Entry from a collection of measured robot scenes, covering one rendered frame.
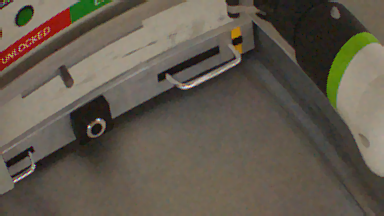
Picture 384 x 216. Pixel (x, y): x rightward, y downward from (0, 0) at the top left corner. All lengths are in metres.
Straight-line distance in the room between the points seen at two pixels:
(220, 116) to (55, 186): 0.27
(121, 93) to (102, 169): 0.11
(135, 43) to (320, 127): 0.28
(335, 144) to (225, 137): 0.17
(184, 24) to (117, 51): 0.10
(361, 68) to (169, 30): 0.53
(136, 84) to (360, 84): 0.56
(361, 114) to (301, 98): 0.55
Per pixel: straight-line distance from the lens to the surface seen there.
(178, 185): 1.11
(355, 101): 0.65
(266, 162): 1.12
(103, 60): 1.10
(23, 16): 0.95
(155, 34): 1.12
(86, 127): 1.11
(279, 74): 1.22
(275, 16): 0.74
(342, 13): 0.70
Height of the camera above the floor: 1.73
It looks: 48 degrees down
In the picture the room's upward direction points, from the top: 6 degrees counter-clockwise
